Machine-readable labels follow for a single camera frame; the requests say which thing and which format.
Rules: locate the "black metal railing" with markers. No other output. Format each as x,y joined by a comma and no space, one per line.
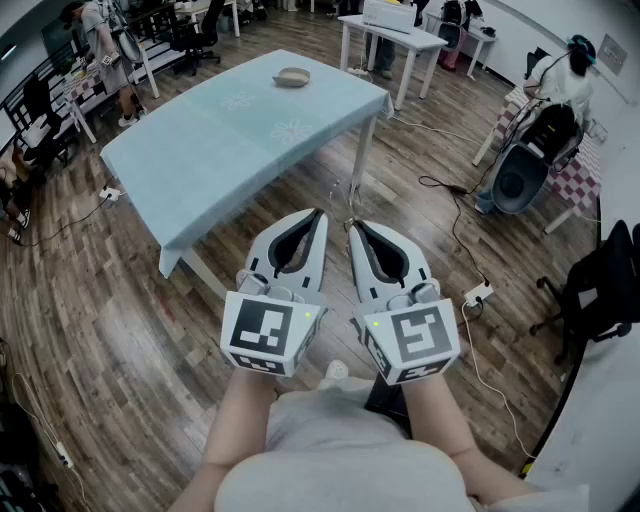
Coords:
30,82

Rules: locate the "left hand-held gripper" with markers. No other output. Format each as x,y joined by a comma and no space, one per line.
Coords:
260,330

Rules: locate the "person's grey shirt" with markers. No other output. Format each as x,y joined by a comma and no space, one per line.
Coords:
340,460

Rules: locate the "black office chair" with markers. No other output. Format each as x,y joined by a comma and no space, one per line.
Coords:
600,280
535,62
200,35

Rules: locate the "grey hard-shell backpack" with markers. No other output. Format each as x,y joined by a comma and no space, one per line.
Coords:
127,47
520,180

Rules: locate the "red white checkered tablecloth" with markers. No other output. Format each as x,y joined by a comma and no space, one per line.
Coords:
575,180
85,87

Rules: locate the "person's right forearm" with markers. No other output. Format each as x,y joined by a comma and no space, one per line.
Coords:
435,425

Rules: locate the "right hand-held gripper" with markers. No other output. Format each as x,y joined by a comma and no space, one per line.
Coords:
415,335

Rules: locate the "white box appliance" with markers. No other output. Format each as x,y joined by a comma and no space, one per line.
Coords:
387,17

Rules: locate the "white power strip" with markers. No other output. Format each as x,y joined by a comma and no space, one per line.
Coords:
477,295
64,455
357,71
110,194

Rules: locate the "white table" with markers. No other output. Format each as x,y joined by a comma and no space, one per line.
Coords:
480,36
236,22
487,145
85,125
400,40

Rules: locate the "person's white shoe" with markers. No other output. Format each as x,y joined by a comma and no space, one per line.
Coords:
337,371

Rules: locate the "black backpack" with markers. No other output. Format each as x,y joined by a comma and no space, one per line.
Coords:
550,130

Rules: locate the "black waist bag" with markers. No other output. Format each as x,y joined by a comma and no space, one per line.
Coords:
387,405

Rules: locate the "person's left forearm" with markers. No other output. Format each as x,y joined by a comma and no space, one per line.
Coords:
235,425

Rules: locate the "grey wall plaque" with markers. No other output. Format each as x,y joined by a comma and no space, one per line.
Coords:
612,54

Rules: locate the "light blue flowered tablecloth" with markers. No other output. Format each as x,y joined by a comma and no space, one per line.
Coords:
210,150

